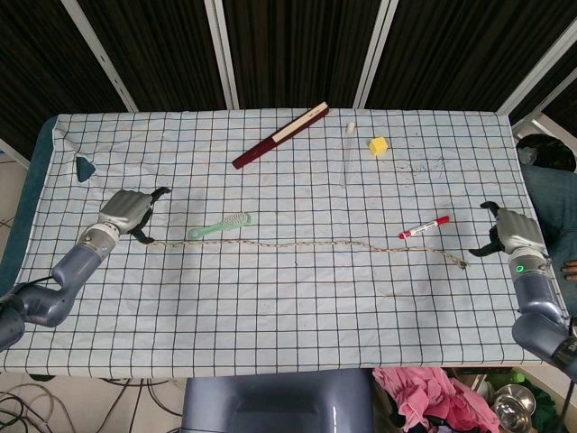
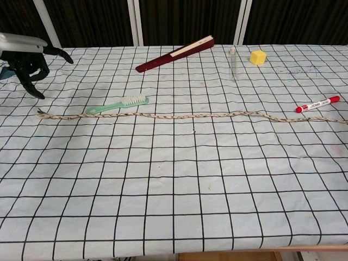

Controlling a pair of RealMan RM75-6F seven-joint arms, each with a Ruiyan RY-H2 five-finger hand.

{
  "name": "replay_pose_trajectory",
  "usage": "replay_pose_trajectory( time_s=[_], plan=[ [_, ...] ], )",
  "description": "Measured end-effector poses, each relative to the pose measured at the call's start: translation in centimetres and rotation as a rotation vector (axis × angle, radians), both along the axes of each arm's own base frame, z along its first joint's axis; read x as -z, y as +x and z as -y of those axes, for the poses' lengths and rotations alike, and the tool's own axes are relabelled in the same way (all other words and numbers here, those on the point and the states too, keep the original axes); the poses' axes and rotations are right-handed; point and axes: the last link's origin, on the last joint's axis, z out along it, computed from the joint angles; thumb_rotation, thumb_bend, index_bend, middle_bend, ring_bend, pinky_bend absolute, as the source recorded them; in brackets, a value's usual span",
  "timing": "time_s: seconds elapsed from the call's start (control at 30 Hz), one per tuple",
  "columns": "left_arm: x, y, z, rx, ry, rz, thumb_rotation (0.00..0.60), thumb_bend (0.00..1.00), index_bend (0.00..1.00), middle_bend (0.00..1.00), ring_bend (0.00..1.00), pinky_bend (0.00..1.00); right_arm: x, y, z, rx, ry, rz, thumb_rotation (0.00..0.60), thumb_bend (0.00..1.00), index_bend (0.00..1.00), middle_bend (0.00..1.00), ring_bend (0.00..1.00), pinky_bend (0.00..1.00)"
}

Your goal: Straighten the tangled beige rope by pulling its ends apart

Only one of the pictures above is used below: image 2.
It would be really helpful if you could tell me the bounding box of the beige braided rope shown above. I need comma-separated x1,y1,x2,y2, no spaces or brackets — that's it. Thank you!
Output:
36,109,348,125

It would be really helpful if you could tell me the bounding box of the clear plastic tube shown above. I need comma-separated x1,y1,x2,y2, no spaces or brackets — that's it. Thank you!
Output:
229,47,239,81

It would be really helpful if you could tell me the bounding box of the white frame post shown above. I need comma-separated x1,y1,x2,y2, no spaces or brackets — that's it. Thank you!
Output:
127,0,144,46
234,0,255,46
32,0,61,49

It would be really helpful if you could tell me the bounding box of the checkered white tablecloth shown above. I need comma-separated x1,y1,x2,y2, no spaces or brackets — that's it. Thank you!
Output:
0,43,348,259

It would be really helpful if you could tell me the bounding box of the dark red folded fan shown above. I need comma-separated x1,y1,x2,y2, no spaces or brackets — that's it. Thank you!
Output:
135,35,215,73

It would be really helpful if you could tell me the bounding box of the green toothbrush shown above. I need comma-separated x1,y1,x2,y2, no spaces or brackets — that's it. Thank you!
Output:
86,94,150,115

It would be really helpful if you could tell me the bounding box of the red whiteboard marker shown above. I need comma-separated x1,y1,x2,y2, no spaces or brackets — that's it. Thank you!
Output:
295,95,341,114

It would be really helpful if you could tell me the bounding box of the black curtain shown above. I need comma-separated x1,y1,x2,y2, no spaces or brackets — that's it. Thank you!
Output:
0,0,348,49

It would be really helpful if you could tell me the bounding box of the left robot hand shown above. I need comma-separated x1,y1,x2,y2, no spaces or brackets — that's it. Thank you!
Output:
0,32,74,100

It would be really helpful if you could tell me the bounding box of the yellow foam cube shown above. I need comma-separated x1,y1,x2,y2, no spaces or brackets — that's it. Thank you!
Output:
250,50,267,66

